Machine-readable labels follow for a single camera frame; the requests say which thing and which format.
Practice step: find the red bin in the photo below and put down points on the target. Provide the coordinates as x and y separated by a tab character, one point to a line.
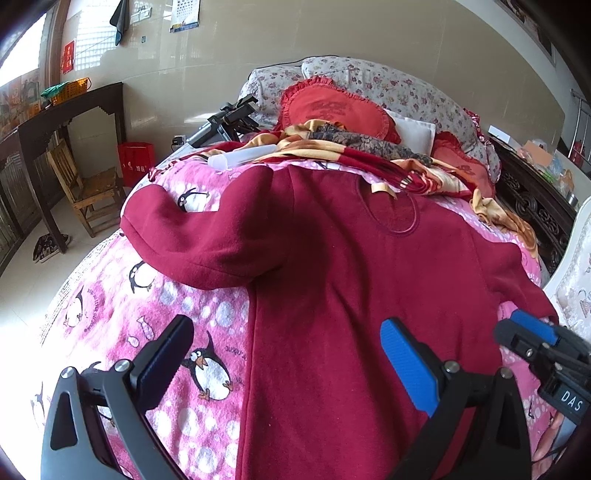
135	159

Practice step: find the dark red sweater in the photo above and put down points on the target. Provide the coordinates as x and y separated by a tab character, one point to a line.
326	260

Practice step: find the red heart-shaped pillow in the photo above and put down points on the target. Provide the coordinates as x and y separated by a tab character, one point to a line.
319	98

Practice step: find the yellow basket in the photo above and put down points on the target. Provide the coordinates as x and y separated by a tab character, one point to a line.
65	91

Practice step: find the wooden chair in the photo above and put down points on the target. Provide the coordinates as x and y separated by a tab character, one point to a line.
96	200

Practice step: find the dark wooden table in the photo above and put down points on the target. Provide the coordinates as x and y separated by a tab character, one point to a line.
27	194

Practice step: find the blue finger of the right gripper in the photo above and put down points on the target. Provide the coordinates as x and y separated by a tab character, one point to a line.
541	329

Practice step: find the white plastic bottle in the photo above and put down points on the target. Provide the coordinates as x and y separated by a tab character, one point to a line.
229	160

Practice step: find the white floral chair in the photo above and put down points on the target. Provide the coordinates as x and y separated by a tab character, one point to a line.
569	286

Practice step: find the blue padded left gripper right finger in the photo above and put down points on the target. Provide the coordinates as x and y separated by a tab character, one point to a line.
497	444

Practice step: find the wall calendar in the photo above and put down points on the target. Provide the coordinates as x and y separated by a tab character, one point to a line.
184	15

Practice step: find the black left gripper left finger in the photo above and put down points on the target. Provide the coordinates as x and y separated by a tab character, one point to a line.
75	445

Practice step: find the orange red patterned blanket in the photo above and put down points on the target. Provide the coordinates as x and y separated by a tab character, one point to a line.
446	171

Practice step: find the floral quilt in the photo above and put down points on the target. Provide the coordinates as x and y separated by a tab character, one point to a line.
387	86

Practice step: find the white pillow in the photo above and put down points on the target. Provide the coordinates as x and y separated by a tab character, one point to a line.
417	135

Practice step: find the black tripod device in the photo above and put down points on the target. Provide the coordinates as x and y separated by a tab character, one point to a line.
231	122

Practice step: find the shoes on floor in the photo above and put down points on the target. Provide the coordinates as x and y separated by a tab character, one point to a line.
44	249

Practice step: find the dark hanging cloth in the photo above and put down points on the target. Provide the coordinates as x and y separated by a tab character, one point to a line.
120	20

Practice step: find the red wall sign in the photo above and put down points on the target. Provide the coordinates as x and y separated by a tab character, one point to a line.
67	60

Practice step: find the dark carved headboard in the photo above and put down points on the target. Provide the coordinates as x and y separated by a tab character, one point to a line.
534	199

